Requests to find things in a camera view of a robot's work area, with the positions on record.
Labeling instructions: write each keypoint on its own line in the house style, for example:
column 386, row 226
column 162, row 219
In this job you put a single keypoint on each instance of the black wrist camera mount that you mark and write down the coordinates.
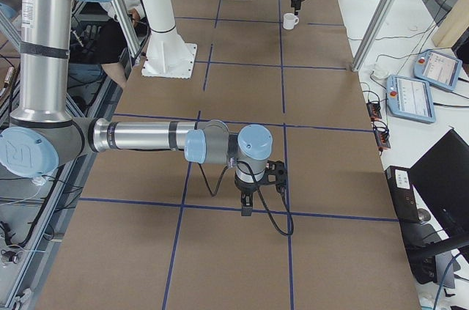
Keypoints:
column 275, row 174

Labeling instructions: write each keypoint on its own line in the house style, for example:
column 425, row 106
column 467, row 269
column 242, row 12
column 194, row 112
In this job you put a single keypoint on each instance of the black computer monitor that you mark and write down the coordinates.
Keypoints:
column 441, row 178

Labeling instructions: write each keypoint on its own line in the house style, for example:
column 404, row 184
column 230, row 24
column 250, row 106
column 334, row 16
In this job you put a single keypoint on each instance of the white cup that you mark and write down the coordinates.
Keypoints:
column 290, row 21

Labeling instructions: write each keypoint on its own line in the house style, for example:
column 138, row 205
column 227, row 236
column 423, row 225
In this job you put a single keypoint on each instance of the near blue teach pendant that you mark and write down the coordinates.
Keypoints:
column 410, row 98

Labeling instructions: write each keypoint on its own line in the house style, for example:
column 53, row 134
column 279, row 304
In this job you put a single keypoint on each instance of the orange connector board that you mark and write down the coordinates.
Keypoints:
column 382, row 138
column 374, row 110

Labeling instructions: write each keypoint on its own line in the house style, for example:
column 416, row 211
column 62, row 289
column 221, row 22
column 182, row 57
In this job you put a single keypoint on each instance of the blue teach pendant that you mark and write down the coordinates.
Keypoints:
column 410, row 98
column 439, row 69

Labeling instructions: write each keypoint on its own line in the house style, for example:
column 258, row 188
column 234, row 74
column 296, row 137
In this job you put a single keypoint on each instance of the seated person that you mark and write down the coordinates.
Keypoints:
column 112, row 42

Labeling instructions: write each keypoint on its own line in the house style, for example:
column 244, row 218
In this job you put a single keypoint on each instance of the aluminium frame post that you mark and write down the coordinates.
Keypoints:
column 370, row 35

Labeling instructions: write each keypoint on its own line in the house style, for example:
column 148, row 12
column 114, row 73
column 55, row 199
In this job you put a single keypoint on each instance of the far blue teach pendant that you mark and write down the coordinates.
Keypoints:
column 439, row 69

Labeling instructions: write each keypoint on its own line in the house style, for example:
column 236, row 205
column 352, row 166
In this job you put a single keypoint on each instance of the black desktop box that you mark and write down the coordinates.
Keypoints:
column 402, row 194

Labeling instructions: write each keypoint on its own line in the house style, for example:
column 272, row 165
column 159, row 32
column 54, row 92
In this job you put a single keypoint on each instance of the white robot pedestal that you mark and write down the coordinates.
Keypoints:
column 167, row 54

